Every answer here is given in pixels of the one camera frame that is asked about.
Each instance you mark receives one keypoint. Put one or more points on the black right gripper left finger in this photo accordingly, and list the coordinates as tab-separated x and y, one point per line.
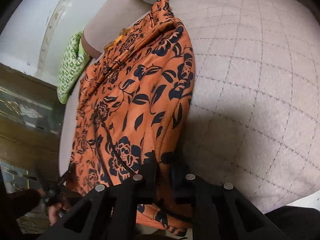
138	189

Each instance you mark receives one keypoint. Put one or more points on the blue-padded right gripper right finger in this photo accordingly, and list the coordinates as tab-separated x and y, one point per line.
183	184

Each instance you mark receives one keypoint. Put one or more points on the orange black floral garment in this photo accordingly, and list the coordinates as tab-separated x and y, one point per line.
133	103

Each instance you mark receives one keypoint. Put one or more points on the person's hand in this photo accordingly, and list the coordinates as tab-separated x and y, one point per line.
55	210

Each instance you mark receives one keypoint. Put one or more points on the pink quilted bed cover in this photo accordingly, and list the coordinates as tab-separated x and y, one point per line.
253	119

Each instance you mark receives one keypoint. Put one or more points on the dark wooden cabinet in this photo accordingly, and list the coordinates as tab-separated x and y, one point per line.
31	123

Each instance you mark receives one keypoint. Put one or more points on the green patterned pillow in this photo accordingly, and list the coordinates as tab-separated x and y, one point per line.
73	62

